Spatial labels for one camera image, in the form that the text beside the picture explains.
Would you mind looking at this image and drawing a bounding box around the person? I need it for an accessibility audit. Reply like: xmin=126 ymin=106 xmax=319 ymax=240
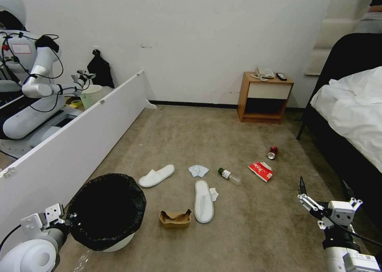
xmin=355 ymin=0 xmax=382 ymax=34

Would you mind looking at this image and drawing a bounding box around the white slipper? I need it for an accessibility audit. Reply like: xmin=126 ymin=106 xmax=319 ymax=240
xmin=138 ymin=164 xmax=175 ymax=188
xmin=194 ymin=180 xmax=215 ymax=224

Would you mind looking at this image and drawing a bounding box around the red white paper packet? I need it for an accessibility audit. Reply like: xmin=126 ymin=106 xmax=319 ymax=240
xmin=248 ymin=161 xmax=274 ymax=183

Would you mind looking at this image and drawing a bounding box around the pale blue folded tissue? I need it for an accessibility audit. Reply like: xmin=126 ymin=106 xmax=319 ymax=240
xmin=188 ymin=164 xmax=210 ymax=179

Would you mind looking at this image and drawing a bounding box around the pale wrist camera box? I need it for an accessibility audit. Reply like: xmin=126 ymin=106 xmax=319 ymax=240
xmin=327 ymin=200 xmax=356 ymax=225

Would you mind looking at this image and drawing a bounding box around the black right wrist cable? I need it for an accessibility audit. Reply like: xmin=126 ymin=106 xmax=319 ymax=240
xmin=322 ymin=211 xmax=382 ymax=249

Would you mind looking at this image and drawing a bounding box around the clear bottle green cap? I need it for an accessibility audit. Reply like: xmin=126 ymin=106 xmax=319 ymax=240
xmin=217 ymin=167 xmax=243 ymax=186

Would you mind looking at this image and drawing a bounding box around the beige desk telephone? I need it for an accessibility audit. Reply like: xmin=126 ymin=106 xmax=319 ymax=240
xmin=250 ymin=66 xmax=275 ymax=82

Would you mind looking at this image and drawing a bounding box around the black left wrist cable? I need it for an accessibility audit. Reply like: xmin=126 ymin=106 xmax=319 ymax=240
xmin=0 ymin=223 xmax=22 ymax=256

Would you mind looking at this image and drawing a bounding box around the black bag hanging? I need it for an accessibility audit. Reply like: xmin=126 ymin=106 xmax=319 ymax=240
xmin=87 ymin=49 xmax=115 ymax=89

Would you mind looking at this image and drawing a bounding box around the beige padded wall panel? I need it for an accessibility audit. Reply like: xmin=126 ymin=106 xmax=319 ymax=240
xmin=304 ymin=0 xmax=372 ymax=77

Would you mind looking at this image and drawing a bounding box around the black bin liner bag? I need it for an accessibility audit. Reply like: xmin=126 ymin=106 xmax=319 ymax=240
xmin=65 ymin=173 xmax=147 ymax=251

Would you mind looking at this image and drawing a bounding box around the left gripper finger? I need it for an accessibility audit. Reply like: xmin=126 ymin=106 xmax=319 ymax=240
xmin=45 ymin=203 xmax=79 ymax=226
xmin=20 ymin=213 xmax=48 ymax=235

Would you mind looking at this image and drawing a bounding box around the white trash bin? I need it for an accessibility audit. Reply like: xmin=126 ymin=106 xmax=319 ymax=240
xmin=89 ymin=231 xmax=135 ymax=253

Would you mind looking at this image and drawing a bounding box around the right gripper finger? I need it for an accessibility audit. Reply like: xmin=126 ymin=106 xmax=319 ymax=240
xmin=297 ymin=176 xmax=327 ymax=218
xmin=342 ymin=180 xmax=363 ymax=210

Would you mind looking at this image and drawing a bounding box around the white paper bucket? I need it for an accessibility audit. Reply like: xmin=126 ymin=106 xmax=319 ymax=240
xmin=80 ymin=85 xmax=104 ymax=111

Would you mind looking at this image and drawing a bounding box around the white duvet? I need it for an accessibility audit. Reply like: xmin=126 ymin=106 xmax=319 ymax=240
xmin=310 ymin=66 xmax=382 ymax=173

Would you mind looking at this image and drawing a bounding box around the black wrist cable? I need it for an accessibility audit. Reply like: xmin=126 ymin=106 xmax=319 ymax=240
xmin=322 ymin=211 xmax=382 ymax=249
xmin=0 ymin=223 xmax=22 ymax=256

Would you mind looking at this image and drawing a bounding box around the brown paper bag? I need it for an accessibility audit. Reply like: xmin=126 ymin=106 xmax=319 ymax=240
xmin=159 ymin=208 xmax=192 ymax=229

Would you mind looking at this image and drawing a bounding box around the white partition board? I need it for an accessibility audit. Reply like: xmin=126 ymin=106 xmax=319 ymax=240
xmin=0 ymin=70 xmax=147 ymax=249

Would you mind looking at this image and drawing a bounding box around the wooden nightstand white drawer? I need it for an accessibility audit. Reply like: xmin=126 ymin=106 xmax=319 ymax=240
xmin=237 ymin=71 xmax=295 ymax=125

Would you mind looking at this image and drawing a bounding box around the black bed frame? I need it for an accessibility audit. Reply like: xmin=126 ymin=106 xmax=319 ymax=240
xmin=296 ymin=32 xmax=382 ymax=237

